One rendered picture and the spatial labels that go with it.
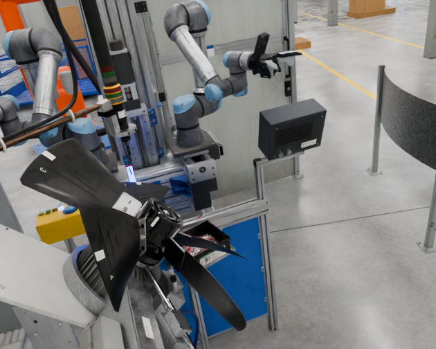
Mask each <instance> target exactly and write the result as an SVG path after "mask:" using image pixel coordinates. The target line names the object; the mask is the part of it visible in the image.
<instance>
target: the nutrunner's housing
mask: <svg viewBox="0 0 436 349"><path fill-rule="evenodd" d="M112 107H113V108H116V111H117V114H116V116H117V119H118V124H119V127H120V130H124V129H127V128H129V125H128V122H127V115H126V111H125V107H124V104H123V102H122V103H120V104H118V105H112ZM120 139H121V141H122V142H128V141H129V140H131V138H130V135H129V136H124V137H120Z"/></svg>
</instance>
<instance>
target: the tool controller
mask: <svg viewBox="0 0 436 349"><path fill-rule="evenodd" d="M326 113H327V110H326V109H325V108H324V107H323V106H322V105H321V104H320V103H319V102H317V101H316V100H315V99H314V98H310V99H307V100H302V101H299V102H294V103H291V104H288V105H283V106H280V107H275V108H272V109H267V110H264V111H260V119H259V136H258V148H259V149H260V150H261V151H262V153H263V154H264V156H265V157H266V158H267V159H268V160H269V161H271V160H274V159H278V158H280V157H284V156H288V155H290V154H295V153H297V152H301V151H304V150H308V149H311V148H314V147H318V146H320V145H321V141H322V137H323V130H324V125H325V118H326Z"/></svg>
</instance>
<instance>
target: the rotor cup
mask: <svg viewBox="0 0 436 349"><path fill-rule="evenodd" d="M163 210H165V211H167V212H168V213H169V215H166V214H165V213H164V212H163ZM135 217H136V218H137V219H138V220H139V219H141V218H143V217H144V218H145V221H146V251H145V252H144V254H142V255H141V256H139V260H141V261H143V262H146V263H148V264H151V265H156V264H158V263H159V262H160V261H161V260H162V259H163V251H162V249H161V247H165V245H166V242H167V237H168V236H169V237H171V238H172V236H173V235H174V234H175V233H176V231H177V230H178V229H179V231H180V230H181V228H182V227H183V220H182V219H181V217H180V216H179V214H178V213H177V212H176V211H175V210H173V209H172V208H171V207H170V206H168V205H167V204H166V203H164V202H162V201H161V200H158V199H154V198H151V199H149V200H148V201H147V203H146V204H145V205H144V207H143V208H142V209H141V210H140V211H139V212H138V214H137V215H136V216H135ZM157 217H159V220H158V221H157V222H156V223H155V225H154V226H153V227H152V226H151V224H152V223H153V221H154V220H155V219H156V218H157ZM179 231H178V232H179ZM178 232H177V233H178ZM177 233H176V234H177ZM174 237H175V236H174ZM174 237H173V238H174ZM173 238H172V239H173Z"/></svg>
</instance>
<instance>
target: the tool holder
mask: <svg viewBox="0 0 436 349"><path fill-rule="evenodd" d="M94 104H99V106H100V109H98V110H96V111H97V113H98V116H101V117H104V119H105V123H106V126H107V130H108V132H109V133H110V134H111V136H112V137H116V138H118V137H124V136H129V135H131V134H133V133H135V132H136V130H137V128H136V125H135V124H133V123H128V125H129V128H127V129H124V130H120V127H119V124H118V119H117V116H116V114H117V111H116V108H113V107H112V104H111V101H110V100H107V101H105V102H100V101H98V102H95V103H94Z"/></svg>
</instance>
